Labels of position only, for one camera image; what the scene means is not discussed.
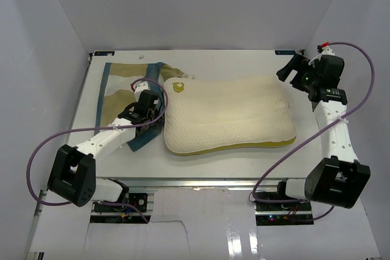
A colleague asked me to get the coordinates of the blue beige white checked pillowcase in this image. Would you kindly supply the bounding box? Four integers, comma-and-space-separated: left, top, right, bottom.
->
95, 62, 194, 152

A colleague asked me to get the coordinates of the white pillow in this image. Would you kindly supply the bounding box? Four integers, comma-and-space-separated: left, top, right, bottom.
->
164, 75, 297, 155

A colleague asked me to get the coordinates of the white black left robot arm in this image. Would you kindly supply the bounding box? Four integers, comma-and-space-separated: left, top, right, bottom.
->
48, 90, 163, 211

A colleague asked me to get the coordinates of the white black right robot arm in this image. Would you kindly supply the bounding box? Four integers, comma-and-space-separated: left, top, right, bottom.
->
275, 54, 371, 211

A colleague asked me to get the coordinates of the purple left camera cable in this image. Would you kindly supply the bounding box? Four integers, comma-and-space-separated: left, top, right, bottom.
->
26, 79, 170, 223

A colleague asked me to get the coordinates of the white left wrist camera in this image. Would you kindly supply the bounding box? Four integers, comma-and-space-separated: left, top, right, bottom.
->
130, 80, 151, 97

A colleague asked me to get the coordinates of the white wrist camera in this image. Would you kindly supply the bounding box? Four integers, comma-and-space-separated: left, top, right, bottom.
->
308, 42, 335, 67
130, 80, 151, 97

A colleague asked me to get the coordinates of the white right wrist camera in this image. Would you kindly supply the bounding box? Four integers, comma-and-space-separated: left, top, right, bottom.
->
308, 42, 335, 67

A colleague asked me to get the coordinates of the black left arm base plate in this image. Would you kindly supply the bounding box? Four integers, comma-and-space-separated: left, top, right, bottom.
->
92, 193, 148, 213

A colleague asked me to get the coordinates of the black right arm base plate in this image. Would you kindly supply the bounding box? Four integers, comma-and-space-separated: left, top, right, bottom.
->
255, 192, 312, 217

